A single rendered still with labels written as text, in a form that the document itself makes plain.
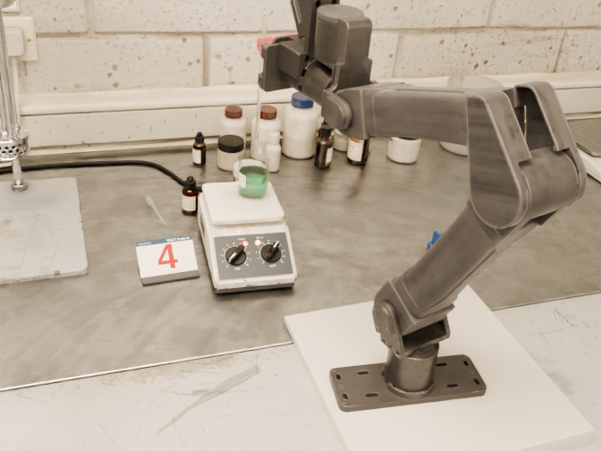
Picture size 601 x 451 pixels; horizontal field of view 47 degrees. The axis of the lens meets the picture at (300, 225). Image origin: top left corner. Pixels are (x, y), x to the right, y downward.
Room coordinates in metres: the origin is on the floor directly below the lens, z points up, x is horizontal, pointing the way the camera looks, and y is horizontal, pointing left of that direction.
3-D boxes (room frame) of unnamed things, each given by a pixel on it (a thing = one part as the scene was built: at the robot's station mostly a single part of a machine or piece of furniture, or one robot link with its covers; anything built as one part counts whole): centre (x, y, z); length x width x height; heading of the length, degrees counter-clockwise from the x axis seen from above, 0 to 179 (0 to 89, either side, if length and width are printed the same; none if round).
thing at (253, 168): (1.00, 0.09, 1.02); 0.06 x 0.05 x 0.08; 166
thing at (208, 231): (0.95, 0.09, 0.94); 0.22 x 0.13 x 0.08; 18
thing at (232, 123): (1.31, 0.16, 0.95); 0.06 x 0.06 x 0.10
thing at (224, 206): (0.97, 0.10, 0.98); 0.12 x 0.12 x 0.01; 18
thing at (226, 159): (1.25, 0.16, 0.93); 0.05 x 0.05 x 0.06
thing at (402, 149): (1.37, -0.21, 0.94); 0.07 x 0.07 x 0.07
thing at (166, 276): (0.88, 0.20, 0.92); 0.09 x 0.06 x 0.04; 114
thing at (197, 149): (1.24, 0.22, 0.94); 0.03 x 0.03 x 0.07
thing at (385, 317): (0.67, -0.15, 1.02); 0.09 x 0.06 x 0.06; 125
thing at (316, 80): (0.85, -0.02, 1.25); 0.07 x 0.06 x 0.07; 37
